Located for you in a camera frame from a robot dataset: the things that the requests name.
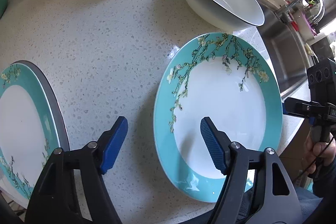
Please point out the chrome faucet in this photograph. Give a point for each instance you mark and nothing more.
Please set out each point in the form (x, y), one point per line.
(313, 10)

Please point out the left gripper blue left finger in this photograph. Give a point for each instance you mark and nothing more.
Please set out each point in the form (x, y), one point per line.
(93, 161)

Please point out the stainless steel sink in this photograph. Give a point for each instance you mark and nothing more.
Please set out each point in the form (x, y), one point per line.
(289, 59)

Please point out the person's blue sleeve forearm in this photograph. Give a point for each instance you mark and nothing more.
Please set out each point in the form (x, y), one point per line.
(323, 186)

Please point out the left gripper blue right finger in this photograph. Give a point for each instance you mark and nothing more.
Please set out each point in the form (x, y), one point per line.
(234, 161)

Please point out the large teal floral plate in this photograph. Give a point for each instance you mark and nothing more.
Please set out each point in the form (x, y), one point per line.
(223, 77)

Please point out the small teal floral plate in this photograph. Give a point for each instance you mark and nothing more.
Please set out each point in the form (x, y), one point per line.
(28, 131)

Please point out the person's right hand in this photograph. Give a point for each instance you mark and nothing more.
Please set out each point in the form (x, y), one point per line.
(319, 159)

